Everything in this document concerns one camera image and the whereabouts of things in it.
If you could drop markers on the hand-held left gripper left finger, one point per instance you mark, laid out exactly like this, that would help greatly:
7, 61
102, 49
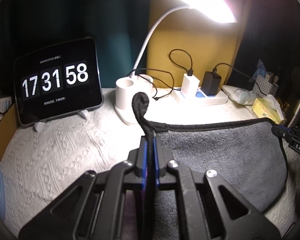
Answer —
144, 162

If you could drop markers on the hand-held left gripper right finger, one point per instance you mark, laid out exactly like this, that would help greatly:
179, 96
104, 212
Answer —
157, 165

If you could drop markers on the grey towel with black edge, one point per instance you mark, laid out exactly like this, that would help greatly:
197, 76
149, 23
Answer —
220, 152

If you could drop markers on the steel thermos bottle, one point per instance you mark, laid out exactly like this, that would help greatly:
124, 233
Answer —
298, 111

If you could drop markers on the yellow tissue box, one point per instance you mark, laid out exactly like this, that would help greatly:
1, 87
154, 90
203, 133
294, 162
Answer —
263, 106

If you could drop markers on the white mesh organizer basket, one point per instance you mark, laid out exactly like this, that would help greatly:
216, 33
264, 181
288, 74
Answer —
265, 86

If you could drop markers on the white wipes packet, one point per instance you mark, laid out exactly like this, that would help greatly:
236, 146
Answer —
236, 93

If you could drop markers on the blue plastic packet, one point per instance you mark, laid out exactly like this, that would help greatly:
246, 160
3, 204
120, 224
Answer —
260, 70

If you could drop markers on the white desk lamp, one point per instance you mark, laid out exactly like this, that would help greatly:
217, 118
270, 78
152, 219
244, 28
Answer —
125, 92

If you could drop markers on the white power strip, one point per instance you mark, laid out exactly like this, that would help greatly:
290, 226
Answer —
215, 99

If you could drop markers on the white tablet stand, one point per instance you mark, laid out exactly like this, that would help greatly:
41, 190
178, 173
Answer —
83, 113

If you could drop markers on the white textured tablecloth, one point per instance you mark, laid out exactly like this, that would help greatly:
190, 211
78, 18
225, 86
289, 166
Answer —
65, 150

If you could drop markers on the black charger plug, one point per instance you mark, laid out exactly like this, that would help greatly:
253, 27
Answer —
212, 83

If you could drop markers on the white charger plug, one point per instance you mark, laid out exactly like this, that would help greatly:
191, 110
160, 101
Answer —
190, 82

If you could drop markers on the black tablet showing clock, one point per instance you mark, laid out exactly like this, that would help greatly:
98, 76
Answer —
57, 100

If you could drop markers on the brown cardboard sheet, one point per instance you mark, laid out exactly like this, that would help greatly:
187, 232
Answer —
7, 132

